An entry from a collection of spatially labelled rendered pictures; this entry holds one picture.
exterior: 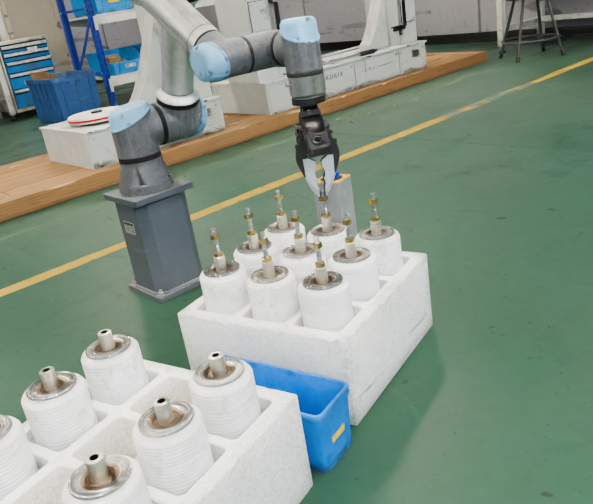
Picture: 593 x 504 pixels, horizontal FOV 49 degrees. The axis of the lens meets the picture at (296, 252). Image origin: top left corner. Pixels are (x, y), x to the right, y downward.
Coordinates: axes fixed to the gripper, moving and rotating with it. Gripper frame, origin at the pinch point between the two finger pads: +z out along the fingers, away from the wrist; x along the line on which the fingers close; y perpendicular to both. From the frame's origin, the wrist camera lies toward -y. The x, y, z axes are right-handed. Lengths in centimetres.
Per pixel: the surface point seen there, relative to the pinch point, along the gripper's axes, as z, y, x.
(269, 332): 17.1, -26.6, 15.9
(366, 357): 23.4, -31.0, -1.0
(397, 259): 14.4, -10.1, -12.7
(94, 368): 10, -41, 44
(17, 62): -13, 509, 214
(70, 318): 35, 34, 72
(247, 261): 10.6, -6.2, 18.3
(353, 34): 21, 637, -119
